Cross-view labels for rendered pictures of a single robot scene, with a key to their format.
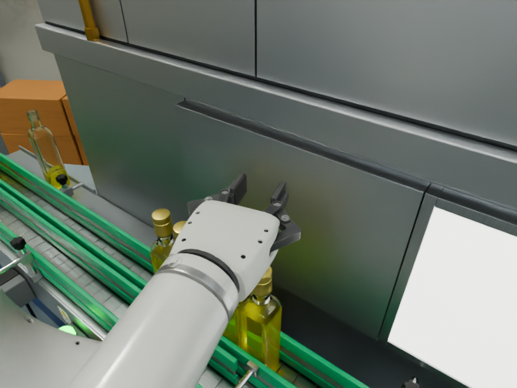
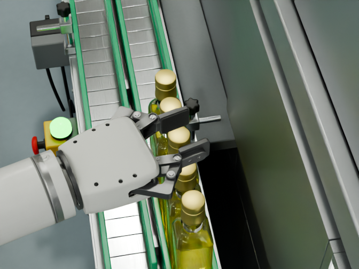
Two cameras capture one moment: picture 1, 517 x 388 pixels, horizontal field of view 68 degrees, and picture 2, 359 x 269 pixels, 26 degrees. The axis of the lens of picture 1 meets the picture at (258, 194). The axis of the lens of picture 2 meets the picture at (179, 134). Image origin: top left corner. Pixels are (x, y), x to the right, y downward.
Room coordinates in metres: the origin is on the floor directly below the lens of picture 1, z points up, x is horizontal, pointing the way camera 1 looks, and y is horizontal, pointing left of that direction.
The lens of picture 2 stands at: (-0.02, -0.39, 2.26)
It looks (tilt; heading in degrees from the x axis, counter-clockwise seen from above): 53 degrees down; 43
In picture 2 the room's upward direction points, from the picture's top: straight up
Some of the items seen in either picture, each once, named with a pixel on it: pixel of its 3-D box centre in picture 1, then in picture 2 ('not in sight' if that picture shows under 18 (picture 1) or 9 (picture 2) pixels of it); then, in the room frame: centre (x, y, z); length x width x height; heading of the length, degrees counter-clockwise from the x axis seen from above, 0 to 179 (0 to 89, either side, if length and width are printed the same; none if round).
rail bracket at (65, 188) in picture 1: (74, 191); not in sight; (0.92, 0.55, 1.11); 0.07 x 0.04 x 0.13; 143
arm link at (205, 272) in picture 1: (193, 291); (55, 183); (0.24, 0.06, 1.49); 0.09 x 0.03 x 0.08; 69
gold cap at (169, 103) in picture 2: (183, 235); (170, 113); (0.52, 0.14, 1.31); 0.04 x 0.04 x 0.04
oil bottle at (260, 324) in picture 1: (261, 334); (191, 258); (0.41, 0.00, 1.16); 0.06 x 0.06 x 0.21; 54
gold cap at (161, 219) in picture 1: (162, 222); (165, 85); (0.55, 0.18, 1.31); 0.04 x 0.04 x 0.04
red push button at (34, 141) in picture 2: not in sight; (40, 145); (0.47, 0.47, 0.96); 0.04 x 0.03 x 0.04; 53
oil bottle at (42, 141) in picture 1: (46, 151); not in sight; (1.04, 0.66, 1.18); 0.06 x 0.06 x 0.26; 49
